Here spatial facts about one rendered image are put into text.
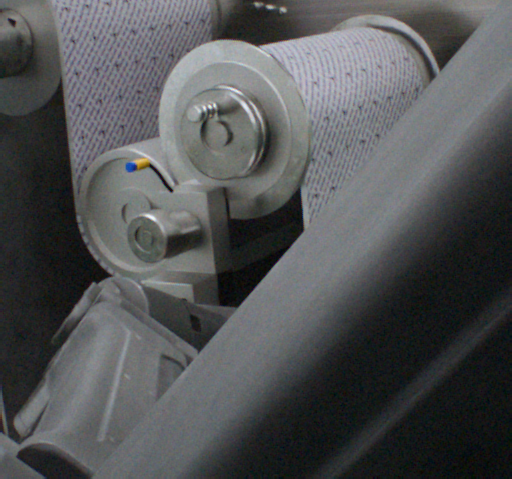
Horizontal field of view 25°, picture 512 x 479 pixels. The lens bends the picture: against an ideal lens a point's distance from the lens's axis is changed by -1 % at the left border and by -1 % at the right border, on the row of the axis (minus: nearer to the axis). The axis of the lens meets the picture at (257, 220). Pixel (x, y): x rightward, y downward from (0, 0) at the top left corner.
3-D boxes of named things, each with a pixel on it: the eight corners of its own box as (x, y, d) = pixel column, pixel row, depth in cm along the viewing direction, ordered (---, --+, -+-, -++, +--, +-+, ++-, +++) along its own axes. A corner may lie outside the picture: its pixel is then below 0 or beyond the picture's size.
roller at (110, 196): (87, 276, 107) (70, 148, 105) (236, 214, 128) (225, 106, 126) (191, 284, 101) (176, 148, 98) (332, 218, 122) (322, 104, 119)
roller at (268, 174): (167, 182, 99) (177, 49, 95) (316, 132, 120) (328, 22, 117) (282, 215, 94) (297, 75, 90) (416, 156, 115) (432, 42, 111)
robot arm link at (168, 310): (154, 307, 70) (103, 254, 74) (89, 394, 71) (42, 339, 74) (216, 330, 76) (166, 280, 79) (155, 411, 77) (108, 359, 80)
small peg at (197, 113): (187, 124, 91) (184, 106, 91) (207, 118, 93) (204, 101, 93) (201, 122, 90) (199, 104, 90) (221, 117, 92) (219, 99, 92)
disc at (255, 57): (152, 195, 101) (164, 26, 96) (155, 194, 101) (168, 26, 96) (299, 239, 94) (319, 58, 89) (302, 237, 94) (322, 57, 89)
